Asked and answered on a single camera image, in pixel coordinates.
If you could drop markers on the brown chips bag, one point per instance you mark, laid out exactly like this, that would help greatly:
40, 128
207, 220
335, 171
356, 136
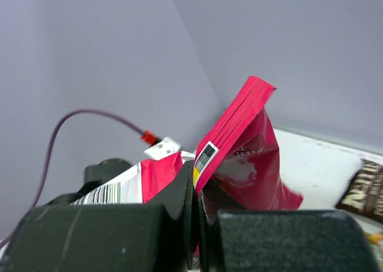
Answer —
363, 195

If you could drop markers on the pink snack bag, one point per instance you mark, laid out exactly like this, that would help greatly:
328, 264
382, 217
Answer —
240, 152

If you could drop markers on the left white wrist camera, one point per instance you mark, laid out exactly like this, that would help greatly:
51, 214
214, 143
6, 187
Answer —
159, 148

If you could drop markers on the green yellow candy bag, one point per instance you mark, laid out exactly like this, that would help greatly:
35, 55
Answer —
376, 239

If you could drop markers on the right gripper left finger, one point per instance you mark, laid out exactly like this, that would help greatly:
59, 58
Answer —
155, 236

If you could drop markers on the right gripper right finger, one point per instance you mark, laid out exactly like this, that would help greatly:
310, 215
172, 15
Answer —
233, 238

